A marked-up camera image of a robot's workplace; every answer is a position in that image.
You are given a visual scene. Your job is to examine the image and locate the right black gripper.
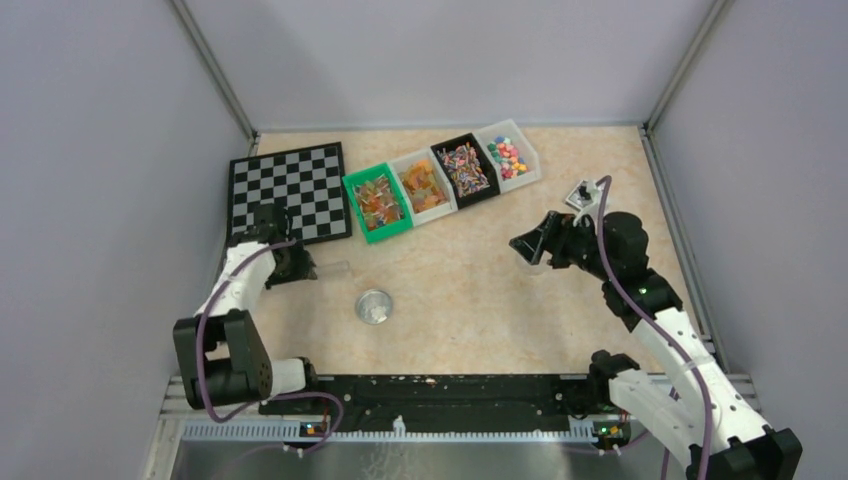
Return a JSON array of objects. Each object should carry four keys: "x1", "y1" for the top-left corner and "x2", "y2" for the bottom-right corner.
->
[{"x1": 510, "y1": 210, "x2": 616, "y2": 282}]

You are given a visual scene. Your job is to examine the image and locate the clear plastic scoop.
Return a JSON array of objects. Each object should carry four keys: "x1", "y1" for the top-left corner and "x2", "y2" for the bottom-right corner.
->
[{"x1": 314, "y1": 260, "x2": 355, "y2": 281}]

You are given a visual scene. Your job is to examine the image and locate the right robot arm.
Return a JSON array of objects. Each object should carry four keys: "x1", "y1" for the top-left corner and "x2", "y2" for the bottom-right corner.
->
[{"x1": 509, "y1": 211, "x2": 803, "y2": 479}]

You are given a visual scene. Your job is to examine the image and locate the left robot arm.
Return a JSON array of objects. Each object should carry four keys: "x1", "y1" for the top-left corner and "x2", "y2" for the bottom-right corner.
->
[{"x1": 172, "y1": 202, "x2": 321, "y2": 414}]

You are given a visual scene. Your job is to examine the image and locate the white bin colourful candies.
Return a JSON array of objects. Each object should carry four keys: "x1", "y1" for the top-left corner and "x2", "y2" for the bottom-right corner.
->
[{"x1": 472, "y1": 119, "x2": 542, "y2": 193}]

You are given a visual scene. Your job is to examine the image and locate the white bin orange candies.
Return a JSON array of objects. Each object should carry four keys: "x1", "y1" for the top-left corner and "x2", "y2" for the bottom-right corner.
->
[{"x1": 388, "y1": 149, "x2": 458, "y2": 227}]

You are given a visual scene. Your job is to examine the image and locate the clear plastic cup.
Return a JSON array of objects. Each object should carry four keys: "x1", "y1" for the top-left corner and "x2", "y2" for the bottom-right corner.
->
[{"x1": 516, "y1": 255, "x2": 550, "y2": 277}]

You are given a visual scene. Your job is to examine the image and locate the blue playing card box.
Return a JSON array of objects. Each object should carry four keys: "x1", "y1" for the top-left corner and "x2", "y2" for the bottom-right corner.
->
[{"x1": 563, "y1": 180, "x2": 592, "y2": 210}]

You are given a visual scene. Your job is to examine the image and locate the black grey chessboard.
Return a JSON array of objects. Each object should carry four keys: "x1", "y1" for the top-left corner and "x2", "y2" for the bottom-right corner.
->
[{"x1": 227, "y1": 142, "x2": 352, "y2": 245}]

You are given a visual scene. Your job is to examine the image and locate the black candy bin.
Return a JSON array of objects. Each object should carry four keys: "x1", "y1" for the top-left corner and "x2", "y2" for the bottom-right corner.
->
[{"x1": 430, "y1": 133, "x2": 501, "y2": 210}]

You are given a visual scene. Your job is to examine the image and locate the green candy bin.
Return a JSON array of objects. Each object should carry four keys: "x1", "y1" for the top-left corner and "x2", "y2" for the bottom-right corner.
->
[{"x1": 342, "y1": 163, "x2": 413, "y2": 244}]

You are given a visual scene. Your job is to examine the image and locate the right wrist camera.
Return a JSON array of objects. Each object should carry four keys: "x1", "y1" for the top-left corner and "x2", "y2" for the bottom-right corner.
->
[{"x1": 574, "y1": 182, "x2": 604, "y2": 225}]

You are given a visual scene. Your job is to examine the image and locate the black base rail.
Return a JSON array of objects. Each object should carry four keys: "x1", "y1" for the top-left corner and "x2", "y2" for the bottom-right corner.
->
[{"x1": 259, "y1": 374, "x2": 629, "y2": 434}]

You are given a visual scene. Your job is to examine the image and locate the white cable duct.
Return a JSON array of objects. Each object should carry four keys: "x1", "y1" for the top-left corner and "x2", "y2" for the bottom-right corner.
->
[{"x1": 181, "y1": 419, "x2": 624, "y2": 444}]

